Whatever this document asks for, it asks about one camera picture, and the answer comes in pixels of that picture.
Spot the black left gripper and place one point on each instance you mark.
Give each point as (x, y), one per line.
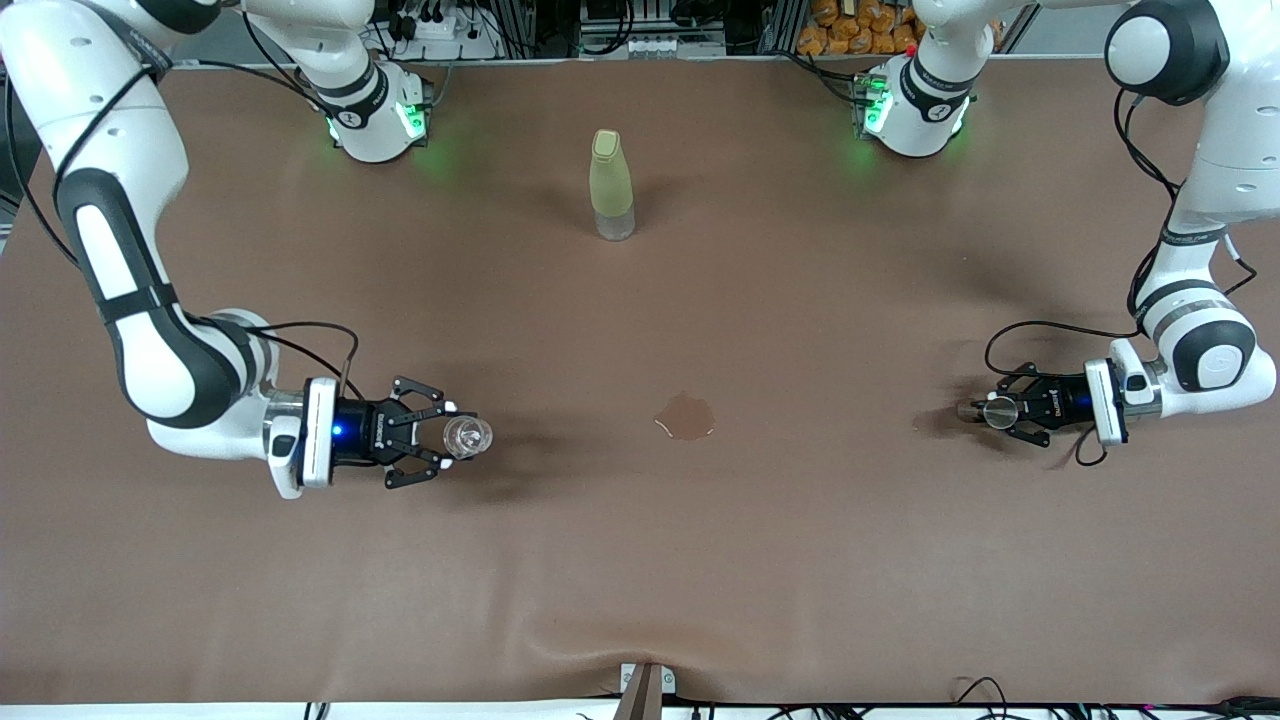
(1065, 404)

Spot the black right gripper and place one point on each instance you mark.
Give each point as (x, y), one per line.
(362, 432)

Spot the metal double jigger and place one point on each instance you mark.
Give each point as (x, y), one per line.
(1000, 411)

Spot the clear glass measuring beaker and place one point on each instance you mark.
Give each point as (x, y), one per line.
(468, 437)

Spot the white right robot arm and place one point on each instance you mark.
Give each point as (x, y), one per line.
(150, 370)

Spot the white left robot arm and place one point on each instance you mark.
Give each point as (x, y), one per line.
(1210, 355)

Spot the brown table cover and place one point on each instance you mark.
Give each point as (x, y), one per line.
(640, 550)

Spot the brown liquid puddle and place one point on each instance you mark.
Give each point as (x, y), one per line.
(686, 418)

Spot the green bottle with clear base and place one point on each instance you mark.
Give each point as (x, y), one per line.
(611, 180)

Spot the white power strip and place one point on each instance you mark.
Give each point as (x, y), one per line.
(470, 45)

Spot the orange snack bag pile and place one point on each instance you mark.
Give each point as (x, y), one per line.
(850, 30)

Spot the metal table edge bracket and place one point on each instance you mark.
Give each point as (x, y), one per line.
(645, 690)

